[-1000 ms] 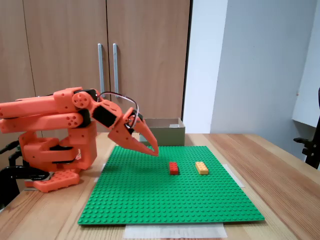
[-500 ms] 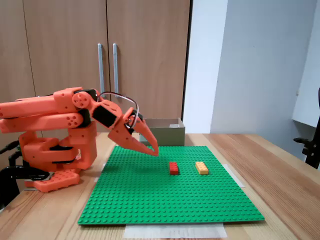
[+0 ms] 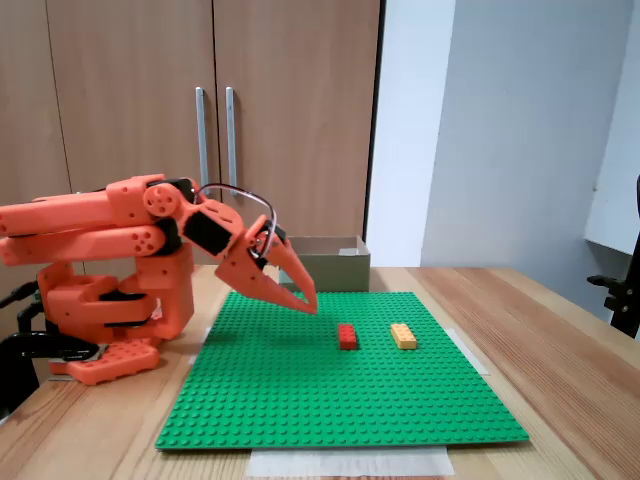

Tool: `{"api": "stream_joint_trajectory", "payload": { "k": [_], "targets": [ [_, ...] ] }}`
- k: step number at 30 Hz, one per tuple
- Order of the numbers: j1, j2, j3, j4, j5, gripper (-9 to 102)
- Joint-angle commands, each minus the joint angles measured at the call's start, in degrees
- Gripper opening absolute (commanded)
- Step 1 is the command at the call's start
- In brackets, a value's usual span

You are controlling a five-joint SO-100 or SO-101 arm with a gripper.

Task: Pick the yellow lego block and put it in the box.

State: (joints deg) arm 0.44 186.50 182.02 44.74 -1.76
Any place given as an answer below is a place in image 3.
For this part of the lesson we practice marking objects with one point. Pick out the yellow lego block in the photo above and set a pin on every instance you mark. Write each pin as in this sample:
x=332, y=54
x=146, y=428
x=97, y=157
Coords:
x=404, y=336

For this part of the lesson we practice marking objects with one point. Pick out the open cardboard box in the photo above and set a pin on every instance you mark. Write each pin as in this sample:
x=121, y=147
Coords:
x=340, y=272

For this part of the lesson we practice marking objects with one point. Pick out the red lego block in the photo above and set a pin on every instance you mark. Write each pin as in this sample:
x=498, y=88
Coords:
x=348, y=337

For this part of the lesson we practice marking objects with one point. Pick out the green lego baseplate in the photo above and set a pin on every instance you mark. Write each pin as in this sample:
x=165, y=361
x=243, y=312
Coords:
x=300, y=390

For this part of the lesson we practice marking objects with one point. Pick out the masking tape strip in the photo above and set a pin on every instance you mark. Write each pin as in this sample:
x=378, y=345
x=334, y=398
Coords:
x=350, y=462
x=192, y=361
x=479, y=364

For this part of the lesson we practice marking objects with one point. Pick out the wooden cabinet door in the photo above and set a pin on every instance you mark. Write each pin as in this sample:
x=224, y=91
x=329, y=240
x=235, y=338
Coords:
x=130, y=100
x=25, y=100
x=300, y=125

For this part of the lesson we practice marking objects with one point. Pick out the black table clamp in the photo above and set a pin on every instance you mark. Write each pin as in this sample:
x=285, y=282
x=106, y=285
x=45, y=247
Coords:
x=15, y=360

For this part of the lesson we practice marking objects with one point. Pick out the white board panel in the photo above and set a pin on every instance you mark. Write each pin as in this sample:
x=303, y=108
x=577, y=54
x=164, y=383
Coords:
x=620, y=200

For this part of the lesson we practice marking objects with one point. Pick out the black stand bracket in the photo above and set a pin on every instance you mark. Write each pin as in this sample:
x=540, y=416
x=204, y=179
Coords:
x=625, y=305

